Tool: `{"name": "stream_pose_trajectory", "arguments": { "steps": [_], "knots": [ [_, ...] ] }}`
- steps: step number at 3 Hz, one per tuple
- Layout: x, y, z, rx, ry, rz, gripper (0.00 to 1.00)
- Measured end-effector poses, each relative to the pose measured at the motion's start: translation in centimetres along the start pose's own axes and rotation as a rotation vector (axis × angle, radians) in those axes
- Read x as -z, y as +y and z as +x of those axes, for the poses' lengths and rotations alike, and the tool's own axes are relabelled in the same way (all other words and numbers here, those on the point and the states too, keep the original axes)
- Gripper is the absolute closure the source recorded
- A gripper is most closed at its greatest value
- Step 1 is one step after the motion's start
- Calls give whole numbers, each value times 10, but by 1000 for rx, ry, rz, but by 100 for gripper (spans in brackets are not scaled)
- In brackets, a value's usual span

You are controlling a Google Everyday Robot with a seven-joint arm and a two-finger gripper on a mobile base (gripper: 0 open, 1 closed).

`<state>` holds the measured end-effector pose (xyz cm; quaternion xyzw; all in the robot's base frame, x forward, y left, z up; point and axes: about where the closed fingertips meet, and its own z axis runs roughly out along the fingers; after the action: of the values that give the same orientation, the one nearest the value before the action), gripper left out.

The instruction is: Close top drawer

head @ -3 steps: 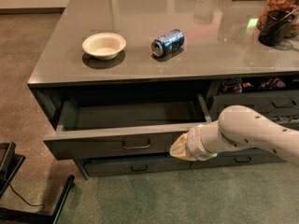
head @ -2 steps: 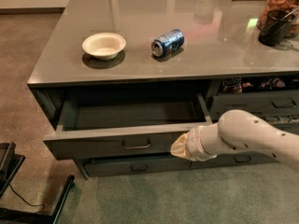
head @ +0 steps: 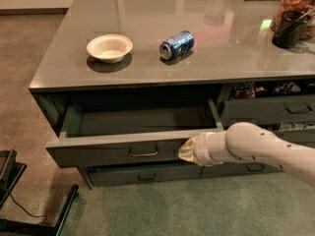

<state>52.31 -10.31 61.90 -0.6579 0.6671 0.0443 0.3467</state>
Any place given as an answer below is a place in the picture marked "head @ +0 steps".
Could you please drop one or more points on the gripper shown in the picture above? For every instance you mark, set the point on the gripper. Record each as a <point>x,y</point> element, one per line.
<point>202,148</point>

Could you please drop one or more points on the drawer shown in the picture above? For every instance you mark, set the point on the drawer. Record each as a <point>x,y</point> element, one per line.
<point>236,169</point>
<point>130,135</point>
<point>300,137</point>
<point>109,176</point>
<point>269,110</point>

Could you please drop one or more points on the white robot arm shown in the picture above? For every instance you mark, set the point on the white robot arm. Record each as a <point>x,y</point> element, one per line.
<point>245,142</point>

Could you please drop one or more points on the snack bags in drawer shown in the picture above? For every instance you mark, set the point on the snack bags in drawer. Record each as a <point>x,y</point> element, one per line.
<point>273,88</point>

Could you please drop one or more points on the grey drawer cabinet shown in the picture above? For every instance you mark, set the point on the grey drawer cabinet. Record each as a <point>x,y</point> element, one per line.
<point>233,44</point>

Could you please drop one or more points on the blue soda can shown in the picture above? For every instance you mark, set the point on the blue soda can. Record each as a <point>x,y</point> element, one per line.
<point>176,45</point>

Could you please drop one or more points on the white bowl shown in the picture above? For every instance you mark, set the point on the white bowl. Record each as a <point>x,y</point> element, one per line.
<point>109,48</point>

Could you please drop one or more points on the black cup with utensils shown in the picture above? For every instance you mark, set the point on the black cup with utensils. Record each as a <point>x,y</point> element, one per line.
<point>290,29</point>

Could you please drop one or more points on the glass snack jar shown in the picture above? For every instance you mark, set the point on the glass snack jar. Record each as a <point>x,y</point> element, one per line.
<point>303,6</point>

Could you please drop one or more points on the black metal stand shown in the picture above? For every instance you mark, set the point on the black metal stand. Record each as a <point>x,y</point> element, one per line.
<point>41,192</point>

